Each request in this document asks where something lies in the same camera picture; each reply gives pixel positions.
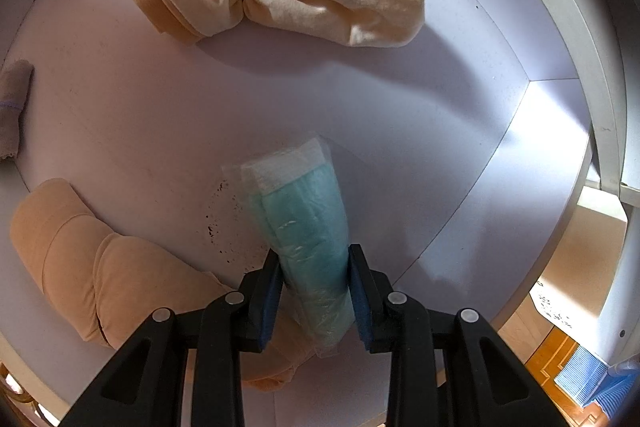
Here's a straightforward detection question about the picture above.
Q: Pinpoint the blue plaid cloth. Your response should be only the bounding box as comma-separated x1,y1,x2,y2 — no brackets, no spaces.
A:
555,342,640,423

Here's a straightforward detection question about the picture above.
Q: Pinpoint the rattan chair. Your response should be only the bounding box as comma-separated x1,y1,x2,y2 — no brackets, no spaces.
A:
0,359,41,408

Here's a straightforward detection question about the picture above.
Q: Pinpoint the peach garment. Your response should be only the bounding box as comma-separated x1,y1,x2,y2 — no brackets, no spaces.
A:
10,178,311,393

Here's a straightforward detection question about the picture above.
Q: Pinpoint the white cabinet drawer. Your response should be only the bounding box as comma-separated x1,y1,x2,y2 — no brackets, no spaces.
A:
0,0,593,427

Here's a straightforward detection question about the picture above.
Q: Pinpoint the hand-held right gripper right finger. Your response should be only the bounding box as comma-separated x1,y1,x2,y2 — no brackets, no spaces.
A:
347,243,573,427

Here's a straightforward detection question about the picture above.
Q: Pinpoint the green packet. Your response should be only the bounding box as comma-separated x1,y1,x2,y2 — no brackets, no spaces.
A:
222,134,358,360

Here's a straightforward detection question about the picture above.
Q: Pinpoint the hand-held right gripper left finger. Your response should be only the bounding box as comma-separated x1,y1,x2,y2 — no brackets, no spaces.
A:
57,249,286,427

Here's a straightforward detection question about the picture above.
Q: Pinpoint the pinkish grey small garment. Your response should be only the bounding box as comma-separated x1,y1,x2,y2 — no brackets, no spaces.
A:
0,60,35,160

